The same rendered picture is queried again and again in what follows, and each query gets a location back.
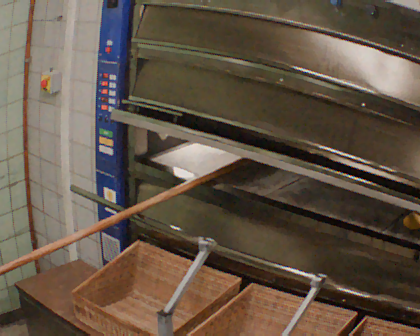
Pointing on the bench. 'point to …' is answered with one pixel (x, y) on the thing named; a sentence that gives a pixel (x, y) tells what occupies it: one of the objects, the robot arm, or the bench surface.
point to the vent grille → (110, 247)
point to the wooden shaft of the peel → (114, 219)
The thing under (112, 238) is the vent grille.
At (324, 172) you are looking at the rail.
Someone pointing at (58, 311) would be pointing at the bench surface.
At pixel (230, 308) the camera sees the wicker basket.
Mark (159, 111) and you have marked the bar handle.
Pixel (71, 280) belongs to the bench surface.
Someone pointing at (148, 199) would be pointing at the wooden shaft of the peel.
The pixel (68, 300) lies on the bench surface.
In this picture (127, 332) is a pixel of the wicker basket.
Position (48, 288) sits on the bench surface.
